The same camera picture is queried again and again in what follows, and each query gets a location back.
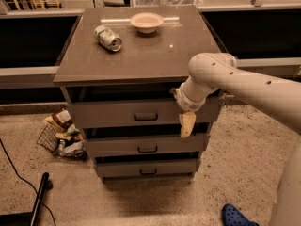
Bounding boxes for wire basket with snack bags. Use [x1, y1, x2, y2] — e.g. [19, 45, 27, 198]
[37, 109, 87, 161]

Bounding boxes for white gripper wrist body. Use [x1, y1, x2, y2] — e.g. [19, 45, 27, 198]
[176, 86, 206, 112]

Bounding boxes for white paper bowl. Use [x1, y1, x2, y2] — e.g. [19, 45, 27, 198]
[130, 12, 164, 34]

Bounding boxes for blue perforated clog shoe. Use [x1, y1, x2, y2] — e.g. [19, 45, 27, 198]
[222, 204, 260, 226]

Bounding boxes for grey metal railing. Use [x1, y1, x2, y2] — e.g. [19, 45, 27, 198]
[0, 57, 301, 89]

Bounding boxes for grey drawer cabinet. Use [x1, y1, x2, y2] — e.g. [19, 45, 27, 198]
[54, 6, 223, 181]

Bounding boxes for crushed green soda can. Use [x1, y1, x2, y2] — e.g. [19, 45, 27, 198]
[94, 25, 122, 52]

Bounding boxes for black floor cable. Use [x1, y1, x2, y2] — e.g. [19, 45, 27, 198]
[0, 138, 57, 226]

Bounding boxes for grey middle drawer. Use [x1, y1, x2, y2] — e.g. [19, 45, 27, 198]
[84, 133, 210, 157]

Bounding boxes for grey drawer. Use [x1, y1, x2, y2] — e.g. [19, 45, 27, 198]
[84, 133, 210, 157]
[95, 159, 200, 178]
[66, 91, 226, 130]

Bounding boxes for grey top drawer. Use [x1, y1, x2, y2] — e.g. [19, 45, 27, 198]
[66, 91, 226, 130]

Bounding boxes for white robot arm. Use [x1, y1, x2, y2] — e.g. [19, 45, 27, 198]
[173, 53, 301, 226]

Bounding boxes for grey bottom drawer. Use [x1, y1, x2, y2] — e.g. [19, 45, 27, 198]
[95, 159, 200, 178]

